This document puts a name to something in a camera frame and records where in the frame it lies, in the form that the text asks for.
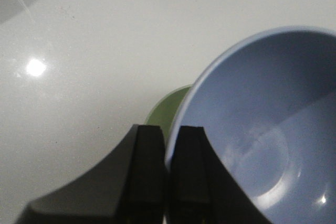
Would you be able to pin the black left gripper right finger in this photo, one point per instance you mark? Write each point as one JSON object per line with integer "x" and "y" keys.
{"x": 202, "y": 190}

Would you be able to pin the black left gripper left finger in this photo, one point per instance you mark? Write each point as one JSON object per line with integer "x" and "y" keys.
{"x": 127, "y": 186}

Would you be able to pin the green bowl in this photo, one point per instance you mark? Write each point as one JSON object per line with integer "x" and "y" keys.
{"x": 163, "y": 113}

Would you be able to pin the blue bowl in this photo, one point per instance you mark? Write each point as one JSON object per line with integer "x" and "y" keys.
{"x": 267, "y": 105}

